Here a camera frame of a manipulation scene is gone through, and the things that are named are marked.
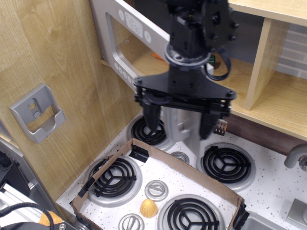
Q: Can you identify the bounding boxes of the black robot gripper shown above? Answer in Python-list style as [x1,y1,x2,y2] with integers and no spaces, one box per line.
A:
[134,66,236,140]

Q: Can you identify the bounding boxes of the grey toy microwave door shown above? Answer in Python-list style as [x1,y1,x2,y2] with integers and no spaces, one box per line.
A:
[89,0,216,166]

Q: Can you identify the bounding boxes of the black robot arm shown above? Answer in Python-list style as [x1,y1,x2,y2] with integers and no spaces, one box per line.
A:
[134,0,238,139]

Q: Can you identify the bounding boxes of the grey knob middle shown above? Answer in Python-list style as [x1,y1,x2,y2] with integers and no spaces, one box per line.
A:
[171,151,189,164]

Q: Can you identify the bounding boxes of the grey knob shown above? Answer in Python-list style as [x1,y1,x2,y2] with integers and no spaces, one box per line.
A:
[144,180,169,202]
[171,151,189,164]

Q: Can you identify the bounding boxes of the back left black burner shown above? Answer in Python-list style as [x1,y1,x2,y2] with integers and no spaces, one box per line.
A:
[130,117,166,145]

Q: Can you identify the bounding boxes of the black burner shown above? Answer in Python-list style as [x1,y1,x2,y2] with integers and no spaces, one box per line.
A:
[130,117,166,145]
[162,198,222,230]
[94,158,138,198]
[201,145,252,184]

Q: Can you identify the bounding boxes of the printed hanging spatula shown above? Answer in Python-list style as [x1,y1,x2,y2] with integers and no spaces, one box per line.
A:
[213,119,228,136]

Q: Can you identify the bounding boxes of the orange toy carrot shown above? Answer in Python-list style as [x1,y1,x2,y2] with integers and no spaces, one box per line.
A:
[152,53,164,60]

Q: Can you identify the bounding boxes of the back right black burner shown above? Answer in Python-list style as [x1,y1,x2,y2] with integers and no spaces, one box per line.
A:
[201,145,252,184]

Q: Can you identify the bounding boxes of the grey knob front centre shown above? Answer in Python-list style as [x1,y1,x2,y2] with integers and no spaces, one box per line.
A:
[144,180,169,202]

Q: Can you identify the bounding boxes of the front left black burner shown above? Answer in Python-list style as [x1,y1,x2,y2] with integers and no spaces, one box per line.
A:
[94,158,138,198]

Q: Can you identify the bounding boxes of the front right black burner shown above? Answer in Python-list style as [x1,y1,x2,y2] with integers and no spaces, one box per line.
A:
[162,198,222,230]

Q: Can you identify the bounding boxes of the wooden shelf unit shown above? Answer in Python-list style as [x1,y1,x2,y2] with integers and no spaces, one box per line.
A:
[100,0,307,142]

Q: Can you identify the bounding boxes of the grey knob front edge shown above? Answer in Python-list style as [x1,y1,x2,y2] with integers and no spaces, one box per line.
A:
[118,213,145,230]

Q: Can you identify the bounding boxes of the grey toy faucet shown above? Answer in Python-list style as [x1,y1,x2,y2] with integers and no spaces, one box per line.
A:
[284,144,307,172]

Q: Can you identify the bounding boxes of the brown cardboard barrier strip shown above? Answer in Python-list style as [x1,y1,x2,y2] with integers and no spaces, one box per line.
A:
[71,139,249,230]

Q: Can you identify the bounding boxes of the grey toy sink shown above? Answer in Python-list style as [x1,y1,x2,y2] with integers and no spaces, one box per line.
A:
[242,198,307,230]

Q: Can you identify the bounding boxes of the orange object bottom left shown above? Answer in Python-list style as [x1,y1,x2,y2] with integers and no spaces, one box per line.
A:
[39,210,62,226]

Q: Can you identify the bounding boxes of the black equipment left edge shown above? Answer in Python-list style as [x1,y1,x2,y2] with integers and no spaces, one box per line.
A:
[0,151,31,197]

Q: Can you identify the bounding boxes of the grey wall phone holder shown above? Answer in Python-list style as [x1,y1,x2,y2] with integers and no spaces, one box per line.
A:
[9,83,66,144]

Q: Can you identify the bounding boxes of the black cable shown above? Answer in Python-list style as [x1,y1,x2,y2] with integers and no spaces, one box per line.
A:
[0,202,55,230]

